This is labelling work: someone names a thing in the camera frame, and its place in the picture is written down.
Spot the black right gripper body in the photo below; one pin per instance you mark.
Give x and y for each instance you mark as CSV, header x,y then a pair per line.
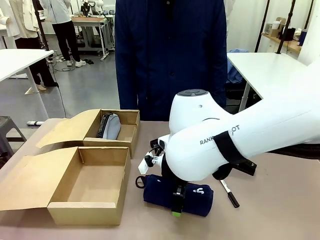
x,y
166,170

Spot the navy blue bag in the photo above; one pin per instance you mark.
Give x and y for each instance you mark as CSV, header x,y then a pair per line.
x,y
160,192

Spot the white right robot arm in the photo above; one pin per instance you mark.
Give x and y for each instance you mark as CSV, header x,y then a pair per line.
x,y
262,120

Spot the open cardboard box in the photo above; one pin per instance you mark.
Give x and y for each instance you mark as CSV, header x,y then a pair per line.
x,y
75,180

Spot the cardboard box with grey pouch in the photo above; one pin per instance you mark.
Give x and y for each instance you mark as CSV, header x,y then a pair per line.
x,y
75,127

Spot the small cardboard box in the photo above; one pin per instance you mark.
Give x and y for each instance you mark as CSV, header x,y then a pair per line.
x,y
276,32

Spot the black marker pen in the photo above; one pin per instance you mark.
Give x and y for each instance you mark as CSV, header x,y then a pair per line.
x,y
228,193

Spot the grey zip pouch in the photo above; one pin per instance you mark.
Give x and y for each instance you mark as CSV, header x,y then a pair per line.
x,y
112,126

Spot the black ridged case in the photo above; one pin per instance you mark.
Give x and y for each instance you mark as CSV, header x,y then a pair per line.
x,y
101,127

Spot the blue cloth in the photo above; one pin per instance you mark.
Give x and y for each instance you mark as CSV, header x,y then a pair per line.
x,y
233,72

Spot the person in navy coat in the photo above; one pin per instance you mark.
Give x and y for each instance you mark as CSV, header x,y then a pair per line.
x,y
170,50

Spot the white table with blue cloth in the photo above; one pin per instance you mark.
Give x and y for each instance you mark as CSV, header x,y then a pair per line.
x,y
265,67

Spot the grey workbench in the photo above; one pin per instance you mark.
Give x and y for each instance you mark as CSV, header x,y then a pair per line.
x,y
90,27

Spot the grey metal stool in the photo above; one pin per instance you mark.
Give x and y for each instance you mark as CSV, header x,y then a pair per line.
x,y
7,130

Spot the wooden shelf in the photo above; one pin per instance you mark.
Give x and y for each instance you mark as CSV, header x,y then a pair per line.
x,y
280,41

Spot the thin black pole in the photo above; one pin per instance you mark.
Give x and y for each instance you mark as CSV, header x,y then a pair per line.
x,y
261,25

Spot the person in black trousers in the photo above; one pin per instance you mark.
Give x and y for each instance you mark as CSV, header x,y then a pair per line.
x,y
63,30

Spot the white table with white legs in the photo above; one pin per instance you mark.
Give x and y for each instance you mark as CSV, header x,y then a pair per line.
x,y
20,61

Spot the black square container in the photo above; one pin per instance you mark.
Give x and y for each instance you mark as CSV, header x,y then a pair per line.
x,y
289,34

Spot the black stand pole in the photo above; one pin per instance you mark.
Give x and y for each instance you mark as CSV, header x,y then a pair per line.
x,y
285,27

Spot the black tripod pole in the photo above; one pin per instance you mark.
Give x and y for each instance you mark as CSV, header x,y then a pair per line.
x,y
42,27

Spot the blue bottle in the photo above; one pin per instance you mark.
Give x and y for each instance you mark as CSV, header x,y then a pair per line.
x,y
302,37

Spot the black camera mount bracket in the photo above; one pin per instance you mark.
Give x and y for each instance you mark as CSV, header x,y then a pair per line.
x,y
157,156

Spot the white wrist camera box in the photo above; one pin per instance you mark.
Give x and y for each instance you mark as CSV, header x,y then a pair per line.
x,y
143,166

